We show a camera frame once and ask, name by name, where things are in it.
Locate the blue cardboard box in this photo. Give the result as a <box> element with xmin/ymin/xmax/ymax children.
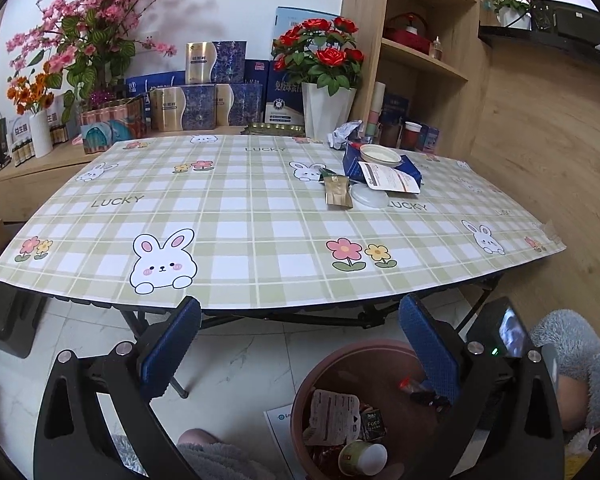
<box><xmin>342</xmin><ymin>142</ymin><xmax>424</xmax><ymax>192</ymax></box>

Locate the orange flower bunch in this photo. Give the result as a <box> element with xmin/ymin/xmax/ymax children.
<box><xmin>6</xmin><ymin>72</ymin><xmax>63</xmax><ymax>117</ymax></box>

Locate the light blue carton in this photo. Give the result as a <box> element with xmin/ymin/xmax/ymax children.
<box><xmin>275</xmin><ymin>6</ymin><xmax>342</xmax><ymax>28</ymax></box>

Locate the white noodle cup green label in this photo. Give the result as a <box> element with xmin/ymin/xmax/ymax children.
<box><xmin>337</xmin><ymin>440</ymin><xmax>388</xmax><ymax>477</ymax></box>

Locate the blue box with cookie picture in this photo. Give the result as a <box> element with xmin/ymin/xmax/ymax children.
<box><xmin>381</xmin><ymin>94</ymin><xmax>412</xmax><ymax>126</ymax></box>

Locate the fluffy robe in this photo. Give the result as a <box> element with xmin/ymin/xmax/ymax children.
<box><xmin>177</xmin><ymin>440</ymin><xmax>306</xmax><ymax>480</ymax></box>

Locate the gold sachet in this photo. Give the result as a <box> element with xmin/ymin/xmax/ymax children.
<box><xmin>325</xmin><ymin>174</ymin><xmax>353</xmax><ymax>208</ymax></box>

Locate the white paper receipt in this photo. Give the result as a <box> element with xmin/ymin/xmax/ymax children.
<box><xmin>358</xmin><ymin>161</ymin><xmax>422</xmax><ymax>195</ymax></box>

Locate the red rose plant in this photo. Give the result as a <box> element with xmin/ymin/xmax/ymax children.
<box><xmin>271</xmin><ymin>16</ymin><xmax>367</xmax><ymax>97</ymax></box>

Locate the red teapot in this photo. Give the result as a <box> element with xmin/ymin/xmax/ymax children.
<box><xmin>384</xmin><ymin>11</ymin><xmax>432</xmax><ymax>55</ymax></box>

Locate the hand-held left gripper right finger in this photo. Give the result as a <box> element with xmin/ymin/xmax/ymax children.
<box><xmin>397</xmin><ymin>293</ymin><xmax>566</xmax><ymax>480</ymax></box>

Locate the blue box with round emblem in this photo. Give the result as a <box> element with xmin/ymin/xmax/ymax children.
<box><xmin>265</xmin><ymin>74</ymin><xmax>307</xmax><ymax>127</ymax></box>

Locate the blue flat gift box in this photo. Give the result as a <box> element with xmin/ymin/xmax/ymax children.
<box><xmin>126</xmin><ymin>72</ymin><xmax>187</xmax><ymax>100</ymax></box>

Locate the black counter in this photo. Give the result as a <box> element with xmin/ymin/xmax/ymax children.
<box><xmin>478</xmin><ymin>22</ymin><xmax>600</xmax><ymax>63</ymax></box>

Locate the black folding table frame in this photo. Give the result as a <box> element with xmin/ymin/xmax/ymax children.
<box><xmin>45</xmin><ymin>275</ymin><xmax>501</xmax><ymax>401</ymax></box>

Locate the white printed packaging bag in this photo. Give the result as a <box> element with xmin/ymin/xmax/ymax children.
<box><xmin>311</xmin><ymin>389</ymin><xmax>359</xmax><ymax>445</ymax></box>

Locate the white tall vase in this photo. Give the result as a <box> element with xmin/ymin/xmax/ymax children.
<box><xmin>28</xmin><ymin>108</ymin><xmax>56</xmax><ymax>159</ymax></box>

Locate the red lighter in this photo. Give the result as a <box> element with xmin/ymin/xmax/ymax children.
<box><xmin>400</xmin><ymin>377</ymin><xmax>448</xmax><ymax>408</ymax></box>

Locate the small blue purple box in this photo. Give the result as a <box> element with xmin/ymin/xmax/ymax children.
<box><xmin>421</xmin><ymin>126</ymin><xmax>442</xmax><ymax>154</ymax></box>

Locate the folding table with checked cloth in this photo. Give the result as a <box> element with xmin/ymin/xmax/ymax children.
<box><xmin>0</xmin><ymin>132</ymin><xmax>567</xmax><ymax>311</ymax></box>

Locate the red cup with white lid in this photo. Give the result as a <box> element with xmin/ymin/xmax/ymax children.
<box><xmin>404</xmin><ymin>121</ymin><xmax>424</xmax><ymax>152</ymax></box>

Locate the brown jar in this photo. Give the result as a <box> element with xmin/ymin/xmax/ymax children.
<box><xmin>380</xmin><ymin>122</ymin><xmax>406</xmax><ymax>150</ymax></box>

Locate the white plastic lid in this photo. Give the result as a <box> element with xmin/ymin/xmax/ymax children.
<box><xmin>349</xmin><ymin>182</ymin><xmax>389</xmax><ymax>210</ymax></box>

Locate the blue and gold gift box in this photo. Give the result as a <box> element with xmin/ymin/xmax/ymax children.
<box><xmin>185</xmin><ymin>40</ymin><xmax>249</xmax><ymax>86</ymax></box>
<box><xmin>149</xmin><ymin>85</ymin><xmax>217</xmax><ymax>132</ymax></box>
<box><xmin>214</xmin><ymin>82</ymin><xmax>265</xmax><ymax>127</ymax></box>

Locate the white bottle gift box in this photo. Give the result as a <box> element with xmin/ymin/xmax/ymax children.
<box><xmin>50</xmin><ymin>110</ymin><xmax>72</xmax><ymax>145</ymax></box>
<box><xmin>7</xmin><ymin>116</ymin><xmax>35</xmax><ymax>166</ymax></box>

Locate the yellow cloth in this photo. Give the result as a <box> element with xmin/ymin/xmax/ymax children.
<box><xmin>562</xmin><ymin>427</ymin><xmax>600</xmax><ymax>480</ymax></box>

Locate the white leaflet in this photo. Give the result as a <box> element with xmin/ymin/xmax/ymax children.
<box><xmin>263</xmin><ymin>402</ymin><xmax>308</xmax><ymax>480</ymax></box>

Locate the dark blue carton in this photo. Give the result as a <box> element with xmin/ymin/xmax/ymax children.
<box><xmin>243</xmin><ymin>58</ymin><xmax>272</xmax><ymax>86</ymax></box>

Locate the wooden shelf unit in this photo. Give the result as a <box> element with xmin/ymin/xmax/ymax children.
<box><xmin>340</xmin><ymin>0</ymin><xmax>482</xmax><ymax>147</ymax></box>

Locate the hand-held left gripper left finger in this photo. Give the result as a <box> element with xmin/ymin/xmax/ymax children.
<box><xmin>32</xmin><ymin>296</ymin><xmax>203</xmax><ymax>480</ymax></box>

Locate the person's left leg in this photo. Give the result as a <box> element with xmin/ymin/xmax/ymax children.
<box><xmin>177</xmin><ymin>427</ymin><xmax>216</xmax><ymax>448</ymax></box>

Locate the small white pot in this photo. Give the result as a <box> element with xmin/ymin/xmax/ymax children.
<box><xmin>497</xmin><ymin>6</ymin><xmax>532</xmax><ymax>30</ymax></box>

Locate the black tissue pack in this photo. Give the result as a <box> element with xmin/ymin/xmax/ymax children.
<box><xmin>358</xmin><ymin>406</ymin><xmax>392</xmax><ymax>443</ymax></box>

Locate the gold blister tray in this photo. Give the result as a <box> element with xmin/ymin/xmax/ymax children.
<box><xmin>241</xmin><ymin>122</ymin><xmax>307</xmax><ymax>137</ymax></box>

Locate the crumpled silver wrapper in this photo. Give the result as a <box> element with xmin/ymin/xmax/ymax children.
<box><xmin>328</xmin><ymin>120</ymin><xmax>364</xmax><ymax>152</ymax></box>

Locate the pink blossom plant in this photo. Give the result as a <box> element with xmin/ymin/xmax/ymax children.
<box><xmin>5</xmin><ymin>0</ymin><xmax>208</xmax><ymax>113</ymax></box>

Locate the brown round bin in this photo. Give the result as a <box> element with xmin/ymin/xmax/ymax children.
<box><xmin>289</xmin><ymin>338</ymin><xmax>461</xmax><ymax>480</ymax></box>

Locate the stack of pastel paper cups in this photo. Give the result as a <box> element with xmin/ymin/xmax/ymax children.
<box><xmin>364</xmin><ymin>81</ymin><xmax>387</xmax><ymax>137</ymax></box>

